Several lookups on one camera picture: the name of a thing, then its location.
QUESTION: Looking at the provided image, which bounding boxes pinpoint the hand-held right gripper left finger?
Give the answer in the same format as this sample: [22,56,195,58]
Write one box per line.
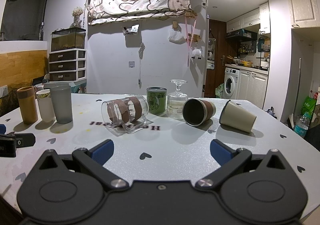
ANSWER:
[37,139,128,192]

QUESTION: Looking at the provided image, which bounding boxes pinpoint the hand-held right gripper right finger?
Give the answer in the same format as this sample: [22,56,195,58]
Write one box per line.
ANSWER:
[194,139,290,190]

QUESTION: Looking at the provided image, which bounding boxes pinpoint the brown paper-sleeve cup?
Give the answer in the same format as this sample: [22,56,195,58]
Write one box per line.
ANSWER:
[17,86,39,125]

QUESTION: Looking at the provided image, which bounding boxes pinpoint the white cup with green print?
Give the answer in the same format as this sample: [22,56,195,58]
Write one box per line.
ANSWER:
[36,89,56,122]

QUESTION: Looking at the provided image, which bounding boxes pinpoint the beige cup with dark rim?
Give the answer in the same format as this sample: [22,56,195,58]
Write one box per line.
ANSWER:
[219,100,257,133]

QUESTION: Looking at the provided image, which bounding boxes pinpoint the black cup with brown sleeve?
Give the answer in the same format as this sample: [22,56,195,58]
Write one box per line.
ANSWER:
[182,98,217,127]

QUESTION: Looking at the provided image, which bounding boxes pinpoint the grey frosted plastic cup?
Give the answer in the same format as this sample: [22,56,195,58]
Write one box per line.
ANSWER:
[50,86,74,124]

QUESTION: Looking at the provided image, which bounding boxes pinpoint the green printed tin cup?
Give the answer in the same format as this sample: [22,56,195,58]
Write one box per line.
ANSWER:
[146,87,168,115]

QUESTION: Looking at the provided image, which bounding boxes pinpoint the clear glass mug brown sleeve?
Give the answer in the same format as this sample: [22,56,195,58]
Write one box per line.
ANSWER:
[101,95,151,137]

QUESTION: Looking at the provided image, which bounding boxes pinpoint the green plastic bag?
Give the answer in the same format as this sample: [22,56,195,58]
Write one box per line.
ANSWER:
[215,83,225,98]

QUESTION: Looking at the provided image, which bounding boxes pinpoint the clear ribbed glass goblet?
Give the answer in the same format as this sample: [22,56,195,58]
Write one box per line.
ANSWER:
[167,79,189,120]

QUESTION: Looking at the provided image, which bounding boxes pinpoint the white washing machine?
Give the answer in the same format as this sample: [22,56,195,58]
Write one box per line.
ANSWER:
[223,67,241,100]

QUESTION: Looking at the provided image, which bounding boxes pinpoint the white and brown drawer unit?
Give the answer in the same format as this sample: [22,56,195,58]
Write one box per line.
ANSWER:
[48,49,87,82]

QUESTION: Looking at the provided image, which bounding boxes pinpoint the clear plastic water bottle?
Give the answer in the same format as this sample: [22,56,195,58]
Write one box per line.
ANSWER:
[293,112,311,138]

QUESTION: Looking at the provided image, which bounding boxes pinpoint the brown wooden door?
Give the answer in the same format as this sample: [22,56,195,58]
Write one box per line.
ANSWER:
[205,19,227,98]

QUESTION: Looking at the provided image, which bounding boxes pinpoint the green shopping bag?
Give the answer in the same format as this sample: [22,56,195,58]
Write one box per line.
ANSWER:
[301,95,317,115]

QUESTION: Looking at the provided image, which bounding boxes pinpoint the glass fish tank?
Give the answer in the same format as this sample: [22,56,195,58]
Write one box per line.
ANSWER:
[51,27,87,52]

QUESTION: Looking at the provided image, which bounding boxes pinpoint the black range hood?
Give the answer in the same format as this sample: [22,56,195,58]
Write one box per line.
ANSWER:
[226,29,258,40]

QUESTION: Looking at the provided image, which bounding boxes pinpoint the black curtain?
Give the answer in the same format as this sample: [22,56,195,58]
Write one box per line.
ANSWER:
[1,0,53,41]

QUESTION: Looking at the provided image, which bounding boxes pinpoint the white face mask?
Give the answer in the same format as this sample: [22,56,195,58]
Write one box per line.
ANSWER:
[168,28,184,44]

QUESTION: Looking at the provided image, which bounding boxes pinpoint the vase of dried flowers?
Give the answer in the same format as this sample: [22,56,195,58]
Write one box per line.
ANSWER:
[72,6,84,28]

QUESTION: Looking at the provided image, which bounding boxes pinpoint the white upper kitchen cabinets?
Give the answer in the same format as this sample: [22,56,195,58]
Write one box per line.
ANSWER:
[226,0,271,35]

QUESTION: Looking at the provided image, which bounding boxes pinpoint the white tall cabinet door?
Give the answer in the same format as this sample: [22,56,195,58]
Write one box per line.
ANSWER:
[286,0,320,27]

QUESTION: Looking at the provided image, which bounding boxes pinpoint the pink lanyard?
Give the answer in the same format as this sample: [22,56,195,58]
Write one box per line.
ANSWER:
[185,16,197,67]

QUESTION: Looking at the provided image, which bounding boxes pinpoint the clear acrylic wall shelf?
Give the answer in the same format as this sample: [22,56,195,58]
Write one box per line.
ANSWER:
[122,24,140,36]

